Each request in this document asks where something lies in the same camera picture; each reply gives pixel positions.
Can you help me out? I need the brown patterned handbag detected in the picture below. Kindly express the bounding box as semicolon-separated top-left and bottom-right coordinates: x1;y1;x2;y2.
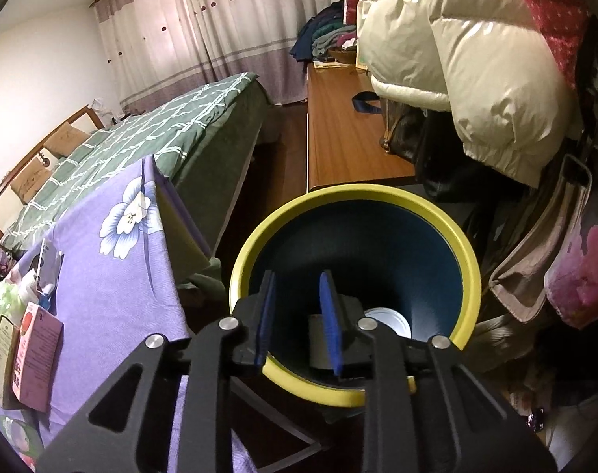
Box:
382;101;429;159

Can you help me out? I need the pale dotted curtain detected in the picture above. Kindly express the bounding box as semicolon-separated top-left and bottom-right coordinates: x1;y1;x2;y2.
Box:
93;0;352;112

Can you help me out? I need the green checked quilt bed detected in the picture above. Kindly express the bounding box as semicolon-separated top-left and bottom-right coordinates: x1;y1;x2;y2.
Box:
1;72;273;277

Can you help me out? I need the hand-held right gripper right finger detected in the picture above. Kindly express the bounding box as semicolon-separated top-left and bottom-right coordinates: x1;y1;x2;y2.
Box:
319;270;558;473

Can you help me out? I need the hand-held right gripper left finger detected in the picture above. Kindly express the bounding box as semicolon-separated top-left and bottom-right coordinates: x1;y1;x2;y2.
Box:
35;270;280;473

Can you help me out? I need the cream puffer jacket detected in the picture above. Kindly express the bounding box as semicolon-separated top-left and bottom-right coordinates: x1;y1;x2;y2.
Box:
345;0;583;188

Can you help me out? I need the black bag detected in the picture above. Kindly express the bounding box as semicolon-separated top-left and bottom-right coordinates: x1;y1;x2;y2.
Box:
414;113;483;203

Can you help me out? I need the yellow rimmed dark blue bin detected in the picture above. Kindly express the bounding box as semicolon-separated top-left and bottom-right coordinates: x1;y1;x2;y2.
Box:
228;184;482;409

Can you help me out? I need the white printed packet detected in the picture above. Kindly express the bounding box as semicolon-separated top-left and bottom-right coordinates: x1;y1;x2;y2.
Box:
32;240;64;297

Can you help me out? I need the beige fabric bag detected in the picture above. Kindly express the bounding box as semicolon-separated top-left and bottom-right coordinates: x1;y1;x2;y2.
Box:
488;154;593;324

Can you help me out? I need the pink floral cloth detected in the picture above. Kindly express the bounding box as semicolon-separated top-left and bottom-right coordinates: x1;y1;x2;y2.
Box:
545;177;598;329

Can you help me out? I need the pink strawberry carton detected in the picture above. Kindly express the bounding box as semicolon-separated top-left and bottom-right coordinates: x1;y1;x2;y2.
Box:
12;302;65;414

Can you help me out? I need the red dotted cloth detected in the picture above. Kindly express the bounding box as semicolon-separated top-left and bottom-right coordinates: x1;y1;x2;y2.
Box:
503;0;593;90

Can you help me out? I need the green printed carton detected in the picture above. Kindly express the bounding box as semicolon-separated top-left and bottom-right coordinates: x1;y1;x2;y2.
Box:
0;313;24;408

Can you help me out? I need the wooden headboard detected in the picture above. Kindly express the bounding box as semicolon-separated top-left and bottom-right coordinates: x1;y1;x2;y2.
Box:
0;104;106;230

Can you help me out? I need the purple floral tablecloth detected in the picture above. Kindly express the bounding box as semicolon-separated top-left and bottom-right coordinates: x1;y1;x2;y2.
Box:
0;155;260;473

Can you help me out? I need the brown pillow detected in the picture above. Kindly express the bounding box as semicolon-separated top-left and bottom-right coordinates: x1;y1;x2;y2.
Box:
11;160;54;198
43;125;91;156

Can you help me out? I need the white round lid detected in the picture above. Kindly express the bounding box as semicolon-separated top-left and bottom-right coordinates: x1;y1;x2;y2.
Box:
363;307;411;340

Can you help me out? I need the blue strap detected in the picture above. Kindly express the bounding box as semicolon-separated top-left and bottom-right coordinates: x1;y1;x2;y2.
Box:
351;92;384;114

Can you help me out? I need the pile of folded clothes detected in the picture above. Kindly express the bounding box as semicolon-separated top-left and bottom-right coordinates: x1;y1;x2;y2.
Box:
290;1;362;60

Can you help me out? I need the long wooden desk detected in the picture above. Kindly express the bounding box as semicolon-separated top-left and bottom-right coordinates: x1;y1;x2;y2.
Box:
306;61;418;193

